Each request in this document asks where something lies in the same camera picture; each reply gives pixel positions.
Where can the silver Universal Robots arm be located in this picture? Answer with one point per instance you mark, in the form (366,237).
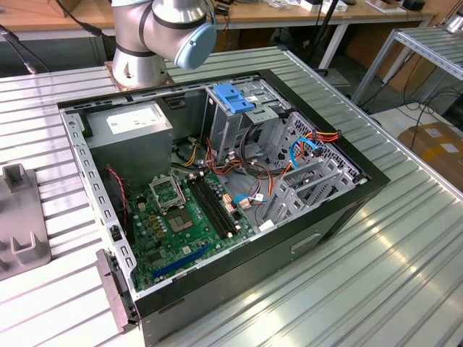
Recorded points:
(134,54)

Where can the grey metal disk bay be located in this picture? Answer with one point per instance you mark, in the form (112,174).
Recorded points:
(289,206)

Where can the black RAM slot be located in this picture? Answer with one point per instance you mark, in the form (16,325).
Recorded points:
(206,210)
(217,206)
(211,208)
(221,204)

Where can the grey metal drive cage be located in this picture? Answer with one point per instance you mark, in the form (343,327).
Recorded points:
(222,133)

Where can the CPU socket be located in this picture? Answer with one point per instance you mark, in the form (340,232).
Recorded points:
(167,193)

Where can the brown square chipset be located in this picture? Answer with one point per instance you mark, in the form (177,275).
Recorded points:
(179,221)

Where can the blue plastic drive latch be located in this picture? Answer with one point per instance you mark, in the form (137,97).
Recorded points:
(233,99)

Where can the green motherboard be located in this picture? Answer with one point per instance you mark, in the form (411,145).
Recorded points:
(170,249)

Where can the blue expansion slot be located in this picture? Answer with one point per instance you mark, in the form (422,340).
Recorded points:
(181,262)

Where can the grey power supply unit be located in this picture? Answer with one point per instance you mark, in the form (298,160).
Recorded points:
(130,155)

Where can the black open PC case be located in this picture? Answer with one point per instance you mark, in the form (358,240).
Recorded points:
(253,289)

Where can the long wooden desk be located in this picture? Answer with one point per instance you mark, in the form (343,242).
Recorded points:
(275,16)

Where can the grey plastic case bezel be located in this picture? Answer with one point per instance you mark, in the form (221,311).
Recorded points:
(112,289)

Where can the black tripod stand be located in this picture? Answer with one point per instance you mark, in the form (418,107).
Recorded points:
(323,32)

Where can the small white box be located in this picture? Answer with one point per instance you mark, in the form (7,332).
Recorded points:
(313,4)

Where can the brown cardboard box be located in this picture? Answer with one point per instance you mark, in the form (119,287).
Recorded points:
(430,155)

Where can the grey parts rack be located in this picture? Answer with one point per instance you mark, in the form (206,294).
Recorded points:
(21,209)

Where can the small black desk device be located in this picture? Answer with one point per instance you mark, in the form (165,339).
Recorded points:
(414,4)

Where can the silver metal cylinder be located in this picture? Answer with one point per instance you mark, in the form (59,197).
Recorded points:
(454,21)

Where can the aluminium frame table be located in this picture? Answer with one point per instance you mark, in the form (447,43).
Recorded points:
(430,45)

